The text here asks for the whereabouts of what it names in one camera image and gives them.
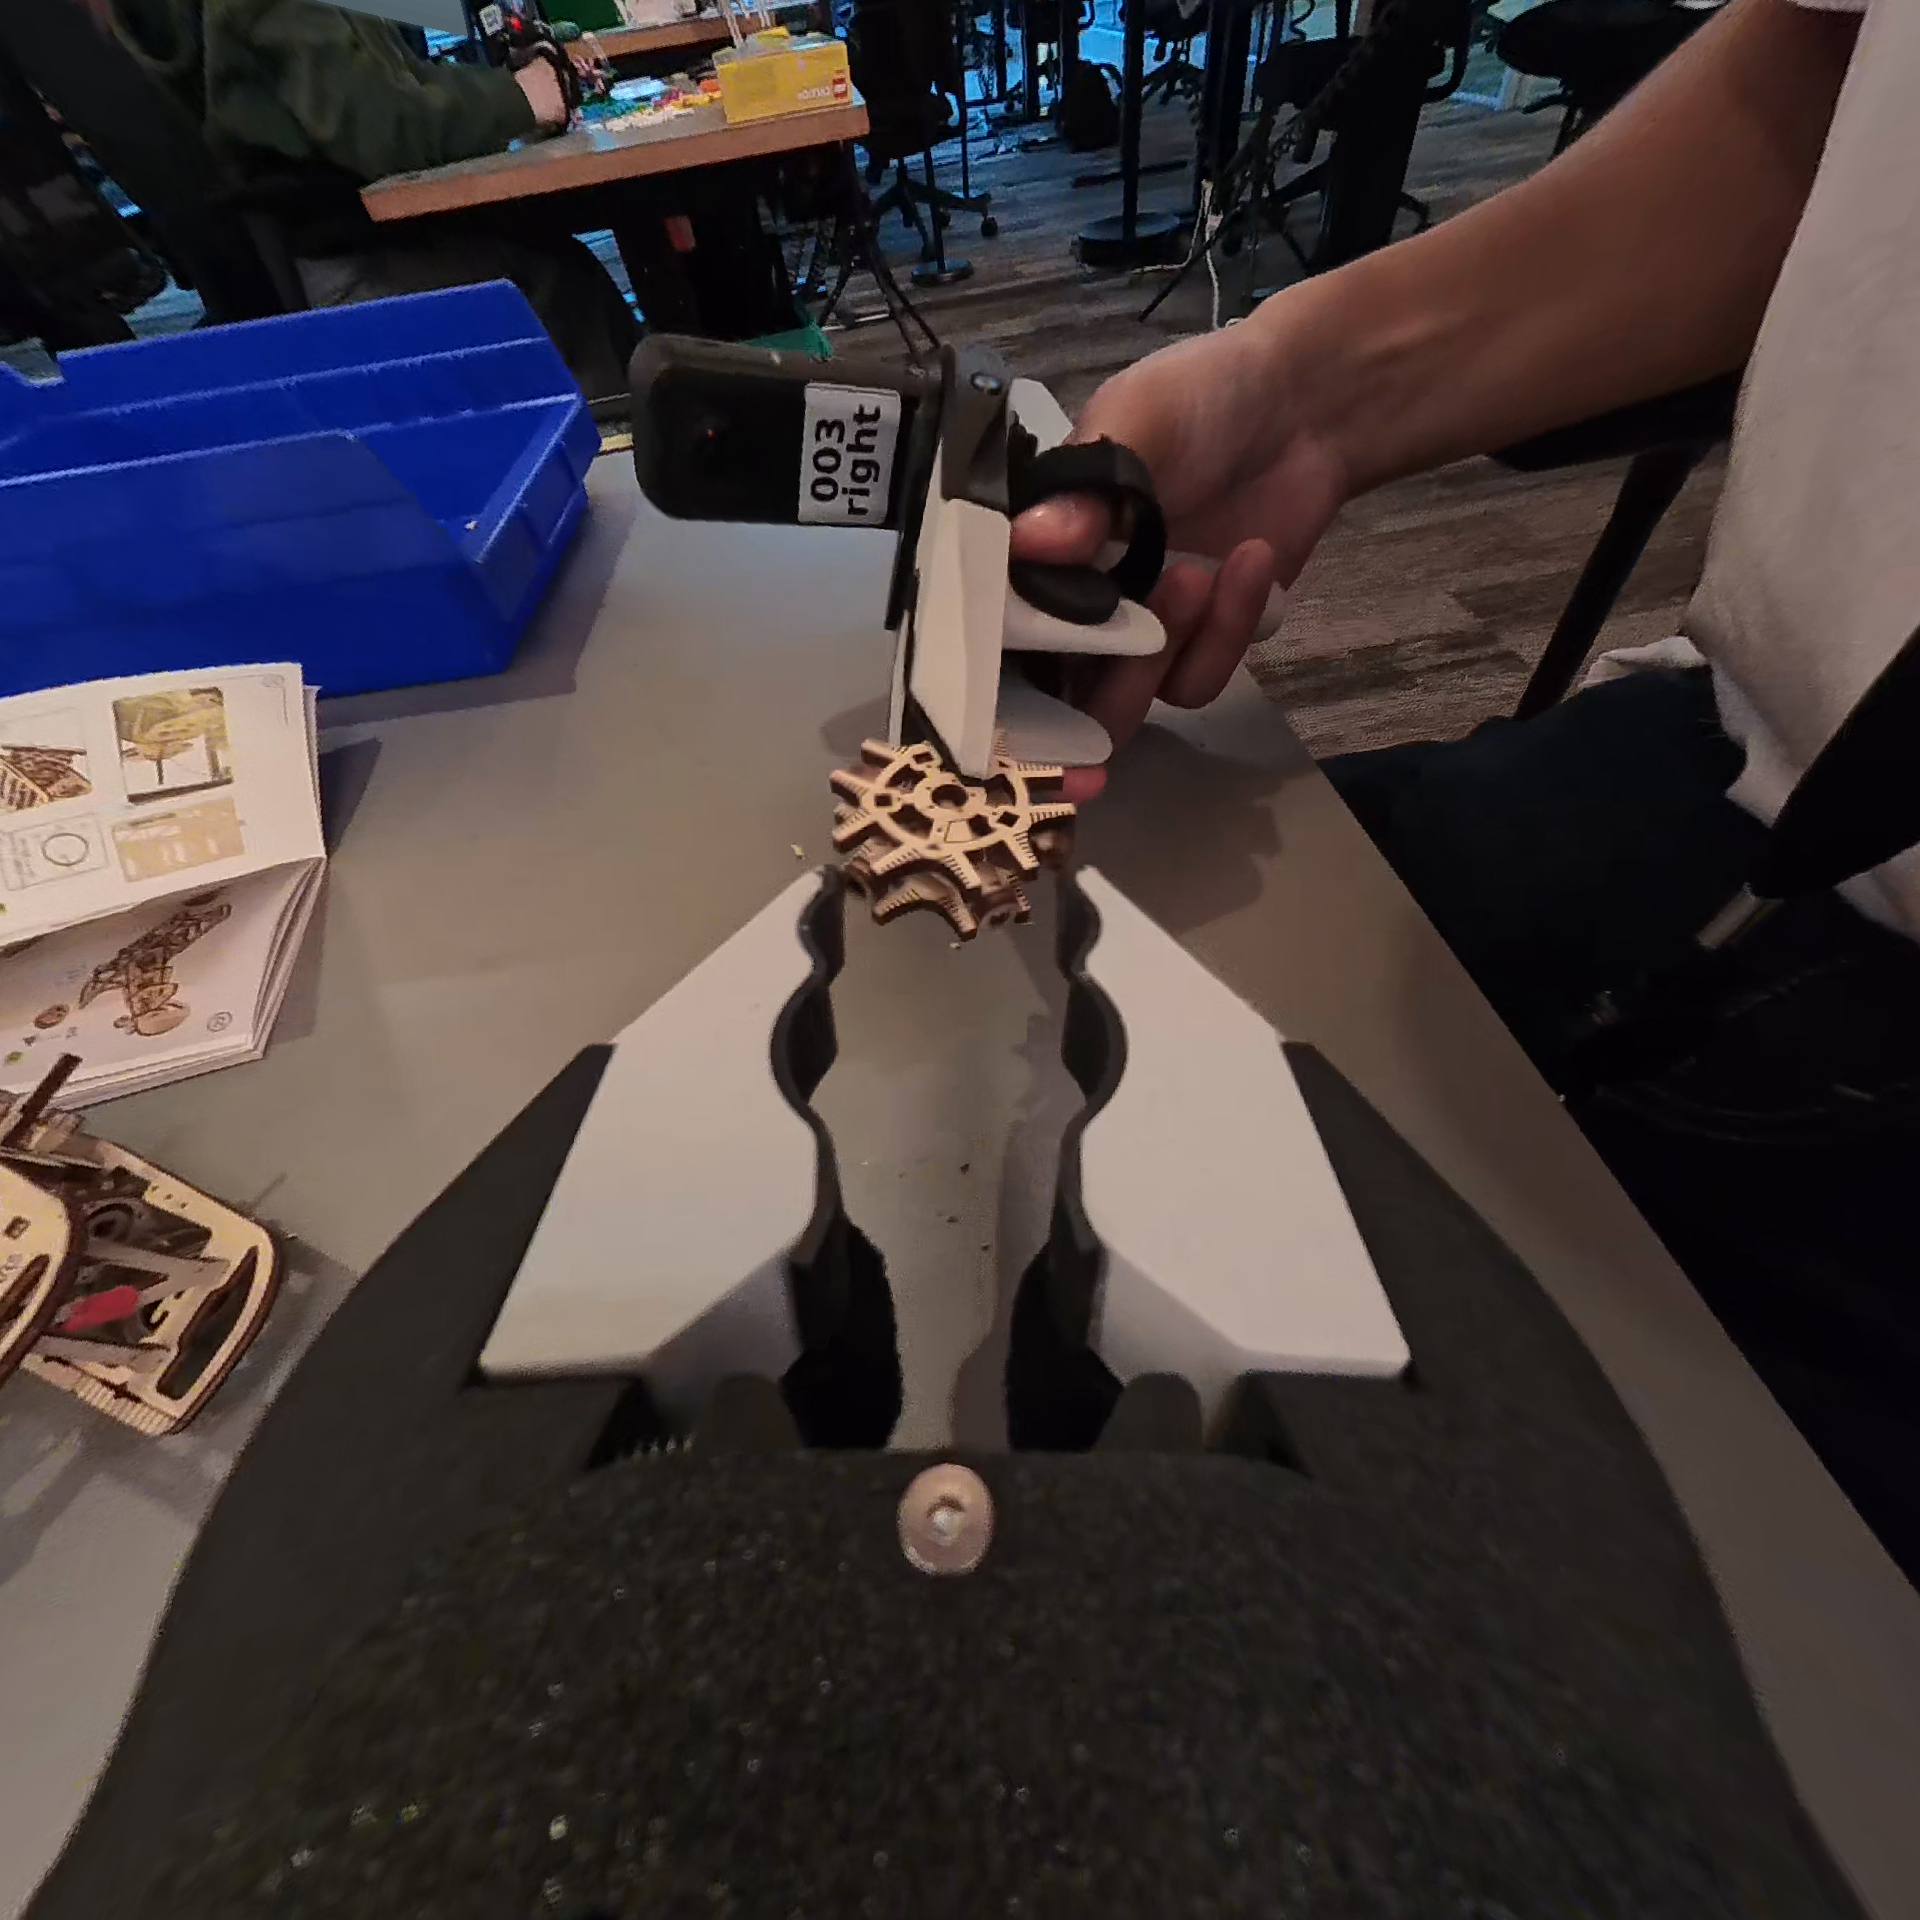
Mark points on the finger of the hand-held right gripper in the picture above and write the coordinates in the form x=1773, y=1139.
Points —
x=961, y=628
x=901, y=690

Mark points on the person's dark jeans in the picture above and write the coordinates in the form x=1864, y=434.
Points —
x=1576, y=901

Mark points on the instruction booklet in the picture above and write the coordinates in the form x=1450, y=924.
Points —
x=270, y=840

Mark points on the wooden biplane model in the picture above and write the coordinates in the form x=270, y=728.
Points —
x=29, y=1260

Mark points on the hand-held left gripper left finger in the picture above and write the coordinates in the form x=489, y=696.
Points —
x=644, y=1201

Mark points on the wooden background table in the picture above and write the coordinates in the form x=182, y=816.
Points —
x=600, y=164

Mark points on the yellow box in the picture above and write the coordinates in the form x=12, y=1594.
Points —
x=787, y=82

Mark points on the person's right hand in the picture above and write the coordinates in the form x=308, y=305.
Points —
x=1244, y=481

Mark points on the blue plastic bin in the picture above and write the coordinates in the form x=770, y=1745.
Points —
x=225, y=600

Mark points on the black metal bar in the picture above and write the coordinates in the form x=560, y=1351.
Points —
x=1605, y=570

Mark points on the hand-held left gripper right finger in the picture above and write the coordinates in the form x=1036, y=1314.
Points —
x=1244, y=1201

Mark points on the grey desk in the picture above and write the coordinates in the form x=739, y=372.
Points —
x=600, y=840

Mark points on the person's right forearm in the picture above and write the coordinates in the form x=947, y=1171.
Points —
x=1576, y=269

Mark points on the black office chair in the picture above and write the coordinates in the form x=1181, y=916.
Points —
x=901, y=60

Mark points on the wooden radial engine model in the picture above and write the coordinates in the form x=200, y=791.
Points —
x=990, y=818

